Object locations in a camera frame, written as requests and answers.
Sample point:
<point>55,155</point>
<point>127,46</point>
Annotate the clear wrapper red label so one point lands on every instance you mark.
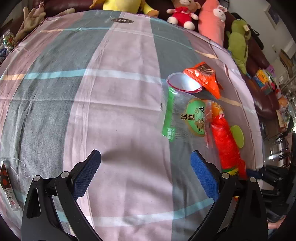
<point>13,171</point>

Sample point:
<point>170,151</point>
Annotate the orange snack wrapper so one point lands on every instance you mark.
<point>206,77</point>

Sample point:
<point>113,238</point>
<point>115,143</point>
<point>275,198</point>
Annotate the yellow duck plush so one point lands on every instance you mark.
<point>129,6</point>

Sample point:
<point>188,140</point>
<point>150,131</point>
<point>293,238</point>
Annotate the pink plaid tablecloth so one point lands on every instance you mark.
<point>95,80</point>

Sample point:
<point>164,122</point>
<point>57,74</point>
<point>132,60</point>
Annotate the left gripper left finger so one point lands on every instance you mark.
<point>40,220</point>

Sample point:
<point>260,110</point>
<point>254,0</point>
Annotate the beige plush hand toy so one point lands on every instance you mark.
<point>32,20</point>

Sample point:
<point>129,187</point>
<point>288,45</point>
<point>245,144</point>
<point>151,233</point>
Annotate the yellow green round lid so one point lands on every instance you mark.
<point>238,135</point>

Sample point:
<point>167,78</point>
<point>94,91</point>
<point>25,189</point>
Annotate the candy jar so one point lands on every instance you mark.
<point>8,43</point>

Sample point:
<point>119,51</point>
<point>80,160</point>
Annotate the green dinosaur plush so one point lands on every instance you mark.
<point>238,43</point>

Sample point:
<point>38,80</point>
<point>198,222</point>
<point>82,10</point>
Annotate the teddy bear red shirt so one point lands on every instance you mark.
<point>183,13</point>

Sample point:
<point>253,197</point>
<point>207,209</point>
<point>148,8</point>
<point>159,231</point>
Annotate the long red plastic bag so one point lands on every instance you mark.
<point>229,155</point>

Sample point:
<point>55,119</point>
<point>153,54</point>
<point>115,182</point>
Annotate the green orange jelly cup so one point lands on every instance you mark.
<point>216,110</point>

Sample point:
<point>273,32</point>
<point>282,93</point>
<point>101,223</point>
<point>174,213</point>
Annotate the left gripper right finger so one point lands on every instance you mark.
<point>238,211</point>

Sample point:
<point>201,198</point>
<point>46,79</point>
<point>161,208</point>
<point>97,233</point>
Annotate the pink carrot plush pillow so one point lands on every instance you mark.
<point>212,19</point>

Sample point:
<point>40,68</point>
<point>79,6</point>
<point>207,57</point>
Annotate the clear green snack bag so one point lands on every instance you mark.
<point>186,118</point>

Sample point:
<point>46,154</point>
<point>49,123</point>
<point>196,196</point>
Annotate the colourful toy box stack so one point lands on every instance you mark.
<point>265,81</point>

